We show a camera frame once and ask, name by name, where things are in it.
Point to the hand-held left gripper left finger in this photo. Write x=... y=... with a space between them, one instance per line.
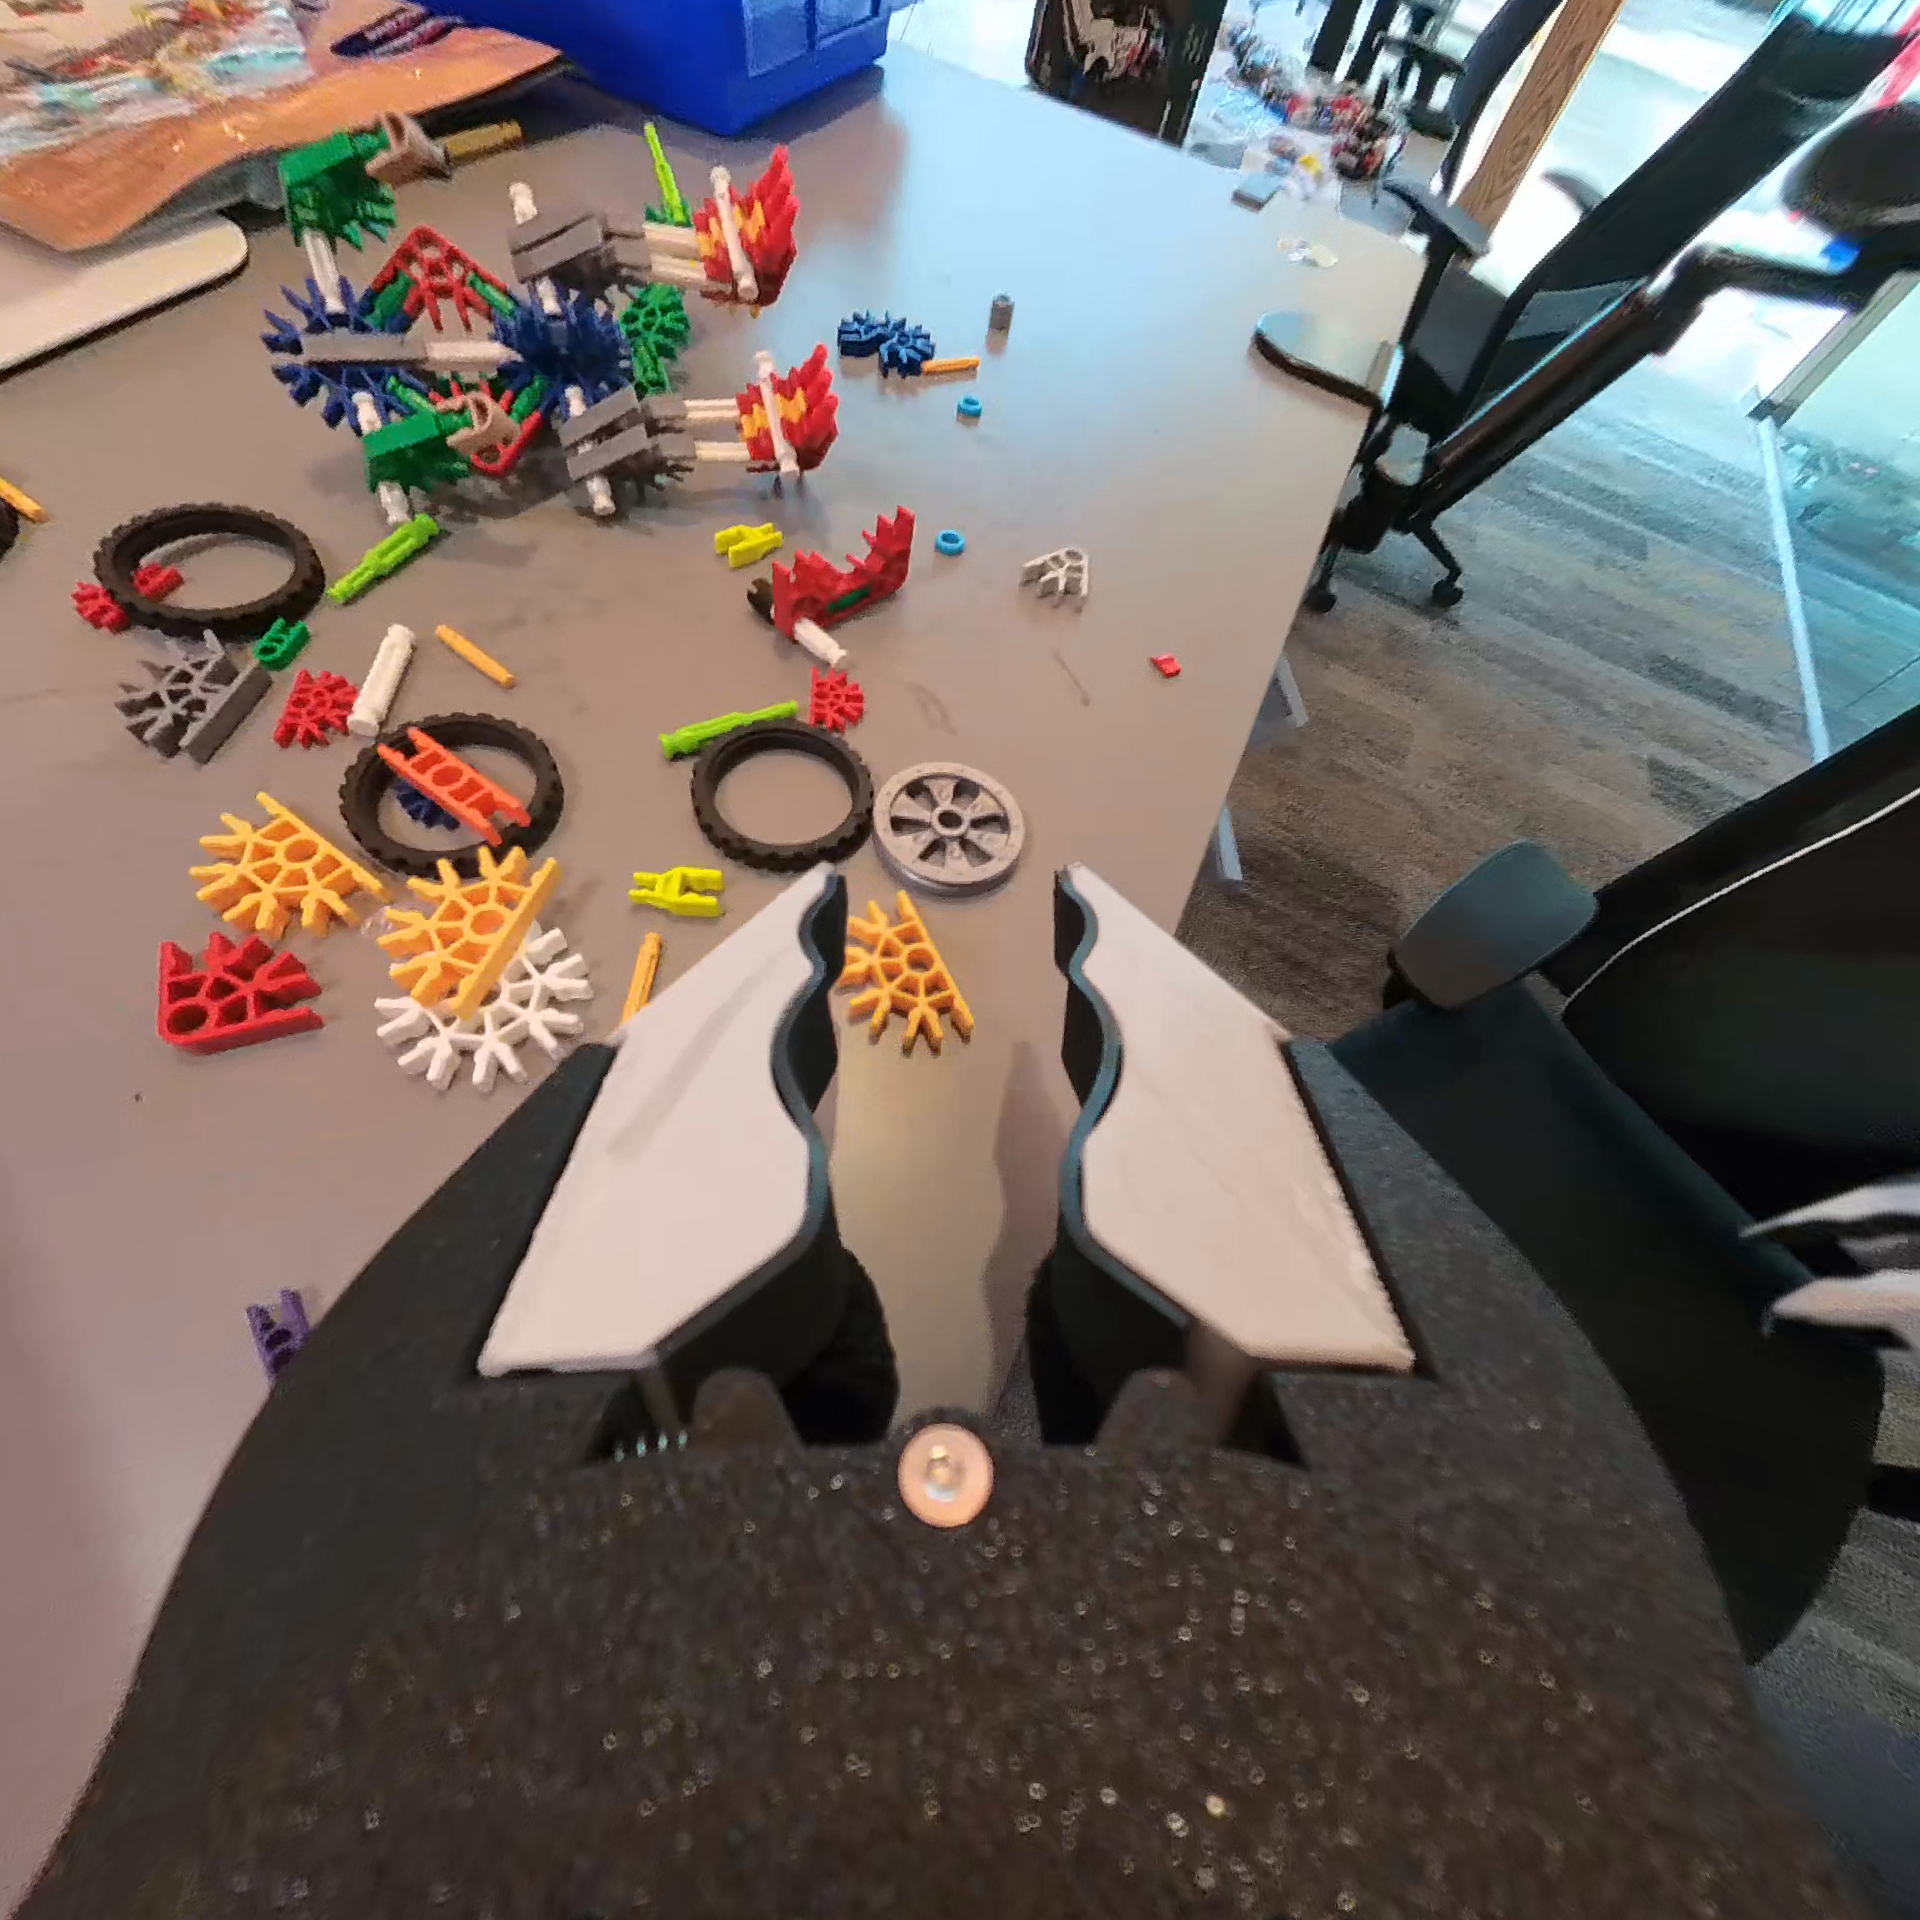
x=675 y=1187

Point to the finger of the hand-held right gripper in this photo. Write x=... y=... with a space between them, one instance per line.
x=1874 y=1215
x=1874 y=1301

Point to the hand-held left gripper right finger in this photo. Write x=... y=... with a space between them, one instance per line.
x=1245 y=1201

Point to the white plastic rod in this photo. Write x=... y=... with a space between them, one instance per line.
x=383 y=678
x=819 y=640

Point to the red toothed strip connector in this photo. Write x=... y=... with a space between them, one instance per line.
x=845 y=578

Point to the white snowflake connector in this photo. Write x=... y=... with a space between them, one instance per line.
x=493 y=1036

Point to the black office chair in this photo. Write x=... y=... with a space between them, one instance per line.
x=1724 y=974
x=1515 y=343
x=1845 y=194

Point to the yellow clip connector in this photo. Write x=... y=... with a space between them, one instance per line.
x=744 y=542
x=675 y=893

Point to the orange half-circle connector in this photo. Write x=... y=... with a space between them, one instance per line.
x=899 y=969
x=286 y=869

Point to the orange snowflake connector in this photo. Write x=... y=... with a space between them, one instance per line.
x=463 y=932

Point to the black rubber tyre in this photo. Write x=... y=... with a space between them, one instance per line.
x=358 y=795
x=211 y=519
x=711 y=795

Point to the grey wheel hub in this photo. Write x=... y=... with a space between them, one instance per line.
x=887 y=829

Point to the purple flat connector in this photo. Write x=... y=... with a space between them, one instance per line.
x=280 y=1338

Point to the dark blue connector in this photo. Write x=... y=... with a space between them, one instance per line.
x=428 y=813

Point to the lime green plastic rod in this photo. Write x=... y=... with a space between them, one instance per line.
x=383 y=559
x=728 y=728

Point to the red wedge connector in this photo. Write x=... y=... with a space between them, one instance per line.
x=240 y=1036

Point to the orange-red ladder connector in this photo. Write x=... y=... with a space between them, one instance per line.
x=450 y=784

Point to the small red snowflake connector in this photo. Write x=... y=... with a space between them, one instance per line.
x=836 y=701

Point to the red fan connector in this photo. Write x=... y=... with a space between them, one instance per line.
x=314 y=710
x=99 y=604

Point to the small white connector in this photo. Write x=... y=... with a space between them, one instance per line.
x=1060 y=577

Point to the small green connector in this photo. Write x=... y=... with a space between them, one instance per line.
x=283 y=643

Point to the grey half-circle connector stack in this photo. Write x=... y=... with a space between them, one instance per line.
x=187 y=698

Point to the small red connector piece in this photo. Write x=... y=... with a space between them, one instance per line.
x=159 y=583

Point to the multicoloured construction toy model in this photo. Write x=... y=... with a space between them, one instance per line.
x=568 y=343

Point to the blue snowflake connector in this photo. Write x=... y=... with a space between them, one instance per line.
x=887 y=341

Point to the pile of toy parts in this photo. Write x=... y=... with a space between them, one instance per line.
x=1321 y=118

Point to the blue plastic bin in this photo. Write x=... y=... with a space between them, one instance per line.
x=675 y=60

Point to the black box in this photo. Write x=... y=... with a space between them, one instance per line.
x=1110 y=60

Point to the wooden pillar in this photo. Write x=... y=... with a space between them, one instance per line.
x=1544 y=89

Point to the printed instruction booklet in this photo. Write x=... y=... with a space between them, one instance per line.
x=225 y=118

